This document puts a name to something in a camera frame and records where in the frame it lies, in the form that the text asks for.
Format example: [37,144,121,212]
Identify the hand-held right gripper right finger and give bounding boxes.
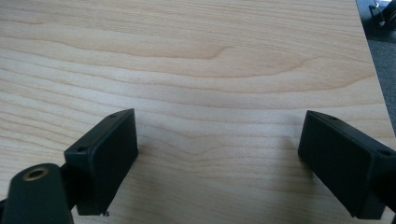
[297,109,396,220]

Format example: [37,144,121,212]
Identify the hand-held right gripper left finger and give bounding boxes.
[64,107,139,217]

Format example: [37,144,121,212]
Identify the black metal stand base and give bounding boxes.
[368,0,396,30]

